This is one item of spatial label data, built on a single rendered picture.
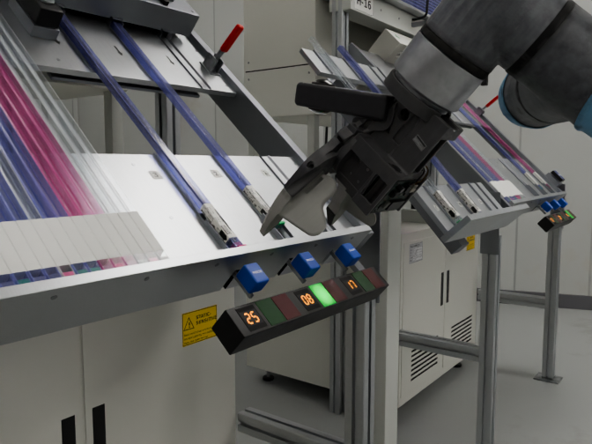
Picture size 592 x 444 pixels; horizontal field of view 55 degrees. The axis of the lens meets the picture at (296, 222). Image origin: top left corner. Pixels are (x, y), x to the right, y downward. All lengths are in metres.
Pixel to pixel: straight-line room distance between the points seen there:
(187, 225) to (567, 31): 0.45
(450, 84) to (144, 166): 0.41
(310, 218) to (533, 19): 0.26
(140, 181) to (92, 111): 3.97
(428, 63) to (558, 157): 3.09
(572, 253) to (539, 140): 0.68
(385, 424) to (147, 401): 0.55
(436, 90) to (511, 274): 3.15
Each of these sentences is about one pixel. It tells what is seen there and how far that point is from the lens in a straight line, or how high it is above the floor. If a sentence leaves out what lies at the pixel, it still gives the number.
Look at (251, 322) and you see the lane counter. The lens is 0.66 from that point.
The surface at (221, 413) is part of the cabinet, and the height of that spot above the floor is 0.34.
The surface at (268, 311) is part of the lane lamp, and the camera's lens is 0.69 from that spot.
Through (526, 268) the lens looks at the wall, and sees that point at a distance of 3.64.
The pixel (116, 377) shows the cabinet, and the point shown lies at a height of 0.49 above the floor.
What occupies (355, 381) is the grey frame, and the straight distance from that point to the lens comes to 1.05.
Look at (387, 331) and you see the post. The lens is 1.27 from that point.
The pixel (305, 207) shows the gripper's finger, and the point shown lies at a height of 0.79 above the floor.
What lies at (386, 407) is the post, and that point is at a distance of 1.33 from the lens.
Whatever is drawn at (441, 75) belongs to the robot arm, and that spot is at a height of 0.91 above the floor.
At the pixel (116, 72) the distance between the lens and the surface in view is 0.95.
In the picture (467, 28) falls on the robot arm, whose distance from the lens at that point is 0.52.
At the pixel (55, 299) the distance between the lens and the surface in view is 0.55.
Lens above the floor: 0.84
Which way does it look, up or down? 6 degrees down
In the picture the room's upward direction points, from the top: straight up
